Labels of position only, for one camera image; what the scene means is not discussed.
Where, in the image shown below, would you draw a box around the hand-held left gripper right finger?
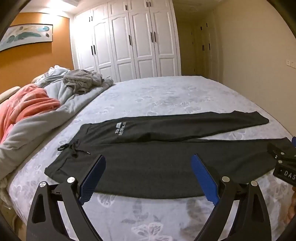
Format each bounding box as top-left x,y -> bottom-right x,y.
190,153 -> 270,241

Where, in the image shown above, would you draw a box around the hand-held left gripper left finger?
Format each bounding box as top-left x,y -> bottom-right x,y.
27,155 -> 106,241

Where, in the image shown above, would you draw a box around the dark grey pants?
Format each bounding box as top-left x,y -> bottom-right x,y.
44,111 -> 296,199

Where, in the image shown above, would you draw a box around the person's right hand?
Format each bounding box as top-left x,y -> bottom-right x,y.
286,185 -> 296,226

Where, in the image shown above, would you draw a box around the grey quilt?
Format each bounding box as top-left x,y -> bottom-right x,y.
0,66 -> 114,181

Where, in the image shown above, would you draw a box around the crumpled grey garment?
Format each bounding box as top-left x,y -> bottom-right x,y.
63,69 -> 103,95

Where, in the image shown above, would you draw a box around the pink blanket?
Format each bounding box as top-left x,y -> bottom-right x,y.
0,83 -> 62,143

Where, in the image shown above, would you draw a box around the beige headboard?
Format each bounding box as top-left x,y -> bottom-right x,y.
0,86 -> 21,103

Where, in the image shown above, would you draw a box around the beige closet doors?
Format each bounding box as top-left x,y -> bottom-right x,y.
192,21 -> 219,75

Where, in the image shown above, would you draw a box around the white wardrobe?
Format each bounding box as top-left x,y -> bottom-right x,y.
70,0 -> 182,82

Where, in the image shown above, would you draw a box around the framed feather picture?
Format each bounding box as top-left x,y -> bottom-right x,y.
0,24 -> 53,52

